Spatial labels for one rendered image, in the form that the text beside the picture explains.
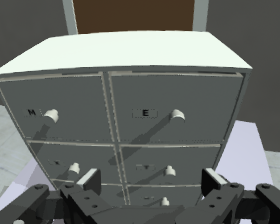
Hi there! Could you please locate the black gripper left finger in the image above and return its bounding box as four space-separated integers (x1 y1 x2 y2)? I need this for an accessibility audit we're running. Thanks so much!
0 169 133 224

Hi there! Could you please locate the grey drawer front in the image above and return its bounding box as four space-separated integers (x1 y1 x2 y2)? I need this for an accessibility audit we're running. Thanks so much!
28 140 121 183
0 72 113 141
127 185 201 208
111 71 243 142
121 144 220 184
52 179 127 207

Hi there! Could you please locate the grey chest of drawers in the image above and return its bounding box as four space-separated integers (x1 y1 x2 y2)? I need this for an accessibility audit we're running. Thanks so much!
0 31 252 205

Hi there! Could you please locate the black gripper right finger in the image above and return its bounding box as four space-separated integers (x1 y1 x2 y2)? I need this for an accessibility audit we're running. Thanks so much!
175 168 280 224

